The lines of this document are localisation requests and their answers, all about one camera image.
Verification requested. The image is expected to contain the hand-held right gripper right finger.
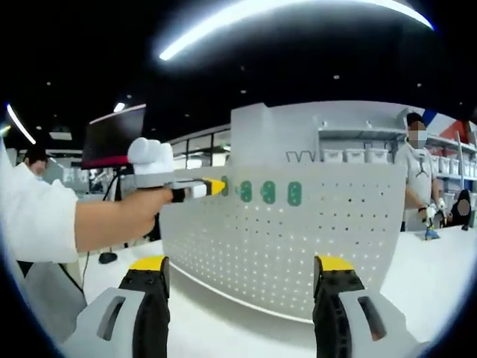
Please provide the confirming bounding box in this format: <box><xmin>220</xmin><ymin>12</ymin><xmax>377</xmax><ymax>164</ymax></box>
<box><xmin>312</xmin><ymin>255</ymin><xmax>429</xmax><ymax>358</ymax></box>

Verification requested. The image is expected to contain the white wall shelf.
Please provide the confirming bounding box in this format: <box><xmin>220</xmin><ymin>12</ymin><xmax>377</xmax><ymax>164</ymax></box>
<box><xmin>318</xmin><ymin>119</ymin><xmax>409</xmax><ymax>165</ymax></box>

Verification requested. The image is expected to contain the large black screen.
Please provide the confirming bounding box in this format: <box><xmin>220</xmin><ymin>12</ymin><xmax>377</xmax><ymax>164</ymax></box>
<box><xmin>81</xmin><ymin>104</ymin><xmax>147</xmax><ymax>169</ymax></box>

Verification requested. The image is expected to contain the white perforated mounting plate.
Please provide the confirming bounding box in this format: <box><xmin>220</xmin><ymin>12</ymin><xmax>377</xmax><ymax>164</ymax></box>
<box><xmin>158</xmin><ymin>163</ymin><xmax>407</xmax><ymax>324</ymax></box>

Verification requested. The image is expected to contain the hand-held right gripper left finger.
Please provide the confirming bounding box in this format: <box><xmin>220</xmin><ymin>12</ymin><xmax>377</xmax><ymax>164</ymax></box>
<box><xmin>61</xmin><ymin>255</ymin><xmax>171</xmax><ymax>358</ymax></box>

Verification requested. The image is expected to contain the ceiling light strip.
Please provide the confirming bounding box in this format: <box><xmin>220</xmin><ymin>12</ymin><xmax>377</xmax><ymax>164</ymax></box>
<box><xmin>158</xmin><ymin>0</ymin><xmax>435</xmax><ymax>61</ymax></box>

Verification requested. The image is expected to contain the black cable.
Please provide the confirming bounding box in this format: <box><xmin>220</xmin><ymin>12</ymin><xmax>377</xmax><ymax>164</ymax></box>
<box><xmin>54</xmin><ymin>248</ymin><xmax>91</xmax><ymax>299</ymax></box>

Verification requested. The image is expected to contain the person's left hand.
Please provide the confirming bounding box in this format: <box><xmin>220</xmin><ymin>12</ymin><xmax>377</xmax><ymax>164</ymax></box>
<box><xmin>141</xmin><ymin>186</ymin><xmax>175</xmax><ymax>239</ymax></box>

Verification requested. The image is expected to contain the row of white storage bins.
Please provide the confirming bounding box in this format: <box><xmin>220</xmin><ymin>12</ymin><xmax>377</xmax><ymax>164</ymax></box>
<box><xmin>322</xmin><ymin>148</ymin><xmax>393</xmax><ymax>164</ymax></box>

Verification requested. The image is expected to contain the grey mesh chair back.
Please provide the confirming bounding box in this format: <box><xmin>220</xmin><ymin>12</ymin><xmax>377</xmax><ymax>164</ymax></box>
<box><xmin>16</xmin><ymin>260</ymin><xmax>89</xmax><ymax>344</ymax></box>

